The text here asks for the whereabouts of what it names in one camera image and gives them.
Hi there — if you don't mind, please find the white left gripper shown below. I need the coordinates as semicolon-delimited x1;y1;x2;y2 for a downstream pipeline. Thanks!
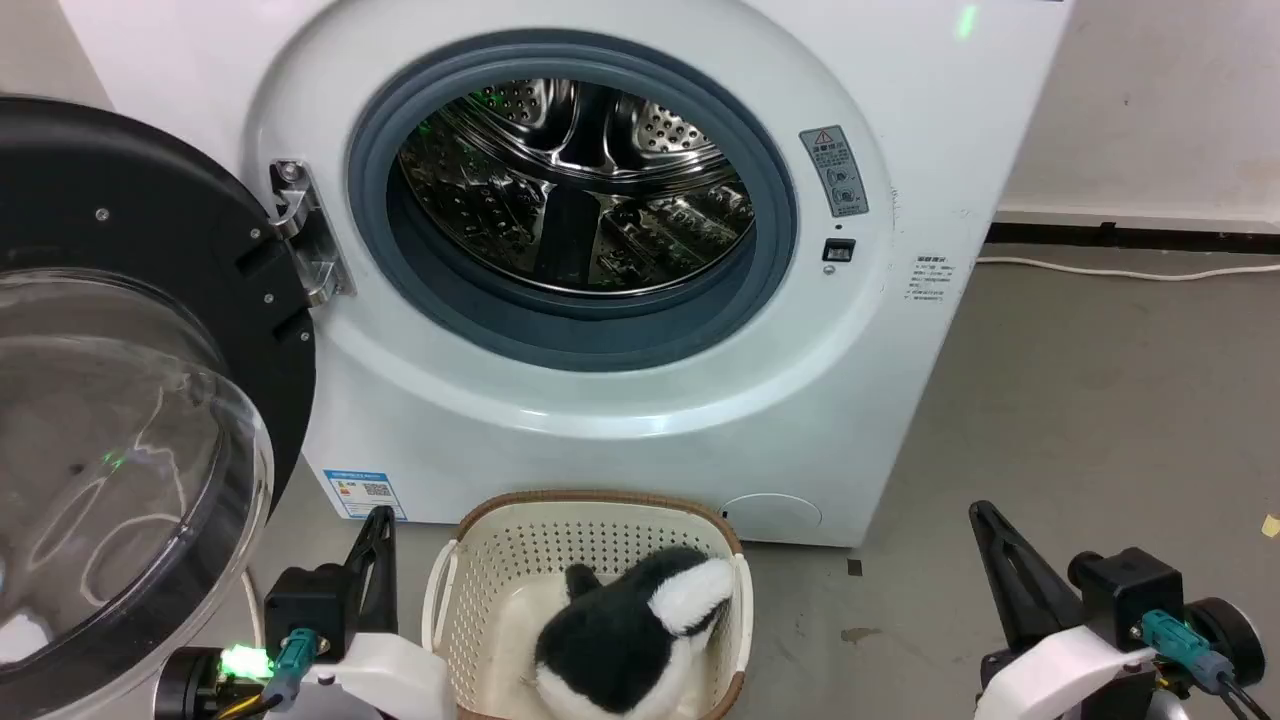
296;506;458;720

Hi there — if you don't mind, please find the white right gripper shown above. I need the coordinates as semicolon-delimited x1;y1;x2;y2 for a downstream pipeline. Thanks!
967;500;1161;720

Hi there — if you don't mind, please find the white front-load washing machine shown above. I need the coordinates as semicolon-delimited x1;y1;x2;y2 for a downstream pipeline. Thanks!
57;0;1076;549

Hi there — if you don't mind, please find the blue energy label sticker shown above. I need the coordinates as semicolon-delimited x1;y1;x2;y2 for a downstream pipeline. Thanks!
322;469;408;522

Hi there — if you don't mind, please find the cream plastic laundry basket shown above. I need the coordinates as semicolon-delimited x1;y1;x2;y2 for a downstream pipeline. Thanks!
421;489;754;720

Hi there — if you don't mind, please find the black and white plush toy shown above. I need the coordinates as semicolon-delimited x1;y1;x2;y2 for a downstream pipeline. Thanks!
533;546;737;718

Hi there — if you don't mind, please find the round drain filter cover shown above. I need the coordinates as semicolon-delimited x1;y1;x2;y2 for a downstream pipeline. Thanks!
720;492;824;544

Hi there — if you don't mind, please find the small printed text sticker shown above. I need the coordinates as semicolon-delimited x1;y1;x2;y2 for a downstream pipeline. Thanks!
906;254;963;304

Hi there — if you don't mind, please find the grey rubber door gasket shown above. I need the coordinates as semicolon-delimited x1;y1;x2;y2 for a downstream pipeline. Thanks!
346;29;800;373

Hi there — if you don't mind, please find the metal door hinge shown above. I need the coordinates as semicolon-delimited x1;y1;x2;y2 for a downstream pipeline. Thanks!
268;158;357;307

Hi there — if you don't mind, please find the black washer door with glass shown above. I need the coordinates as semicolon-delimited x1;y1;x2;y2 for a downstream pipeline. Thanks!
0;95;318;720

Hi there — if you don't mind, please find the steel washer drum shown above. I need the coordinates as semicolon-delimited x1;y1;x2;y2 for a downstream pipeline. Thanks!
398;78;756;297

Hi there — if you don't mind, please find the grey warning sticker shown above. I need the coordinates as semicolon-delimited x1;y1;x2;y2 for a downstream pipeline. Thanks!
799;125;870;219

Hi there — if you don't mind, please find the teal left camera cable plug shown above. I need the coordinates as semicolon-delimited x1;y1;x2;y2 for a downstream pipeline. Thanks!
262;628;323;709

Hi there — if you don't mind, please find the teal camera cable plug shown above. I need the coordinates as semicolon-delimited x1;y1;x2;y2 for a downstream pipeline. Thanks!
1138;609;1239;696
262;628;323;709

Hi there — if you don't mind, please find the teal right camera cable plug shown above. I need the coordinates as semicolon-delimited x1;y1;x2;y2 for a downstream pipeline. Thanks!
1138;609;1239;696

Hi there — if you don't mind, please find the white cable on floor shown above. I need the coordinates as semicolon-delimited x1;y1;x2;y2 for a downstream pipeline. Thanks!
976;255;1280;282

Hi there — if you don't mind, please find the black wall baseboard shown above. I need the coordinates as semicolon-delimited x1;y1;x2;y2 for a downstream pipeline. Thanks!
985;221;1280;255

